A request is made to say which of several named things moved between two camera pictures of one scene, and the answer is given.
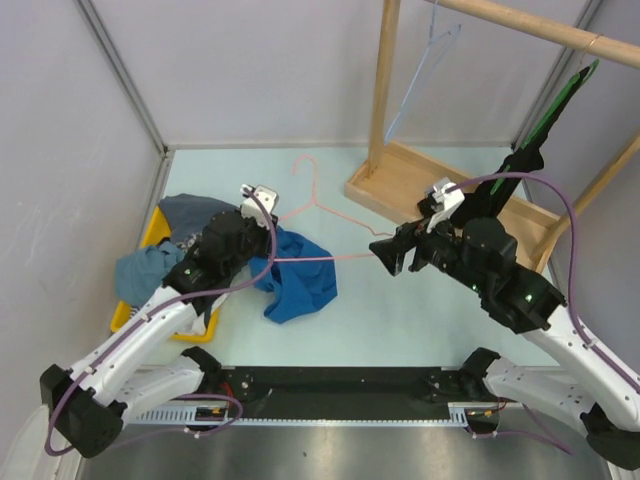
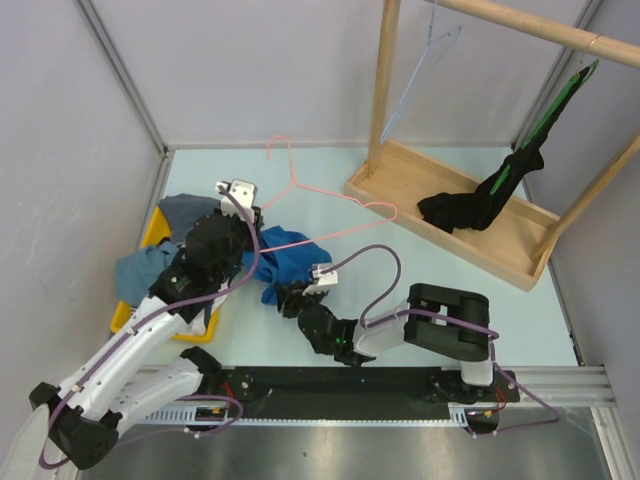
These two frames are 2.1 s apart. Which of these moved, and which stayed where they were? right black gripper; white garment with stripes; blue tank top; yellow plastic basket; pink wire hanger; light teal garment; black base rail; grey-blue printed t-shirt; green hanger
Moved: right black gripper; blue tank top; pink wire hanger
Stayed: white garment with stripes; grey-blue printed t-shirt; light teal garment; yellow plastic basket; green hanger; black base rail
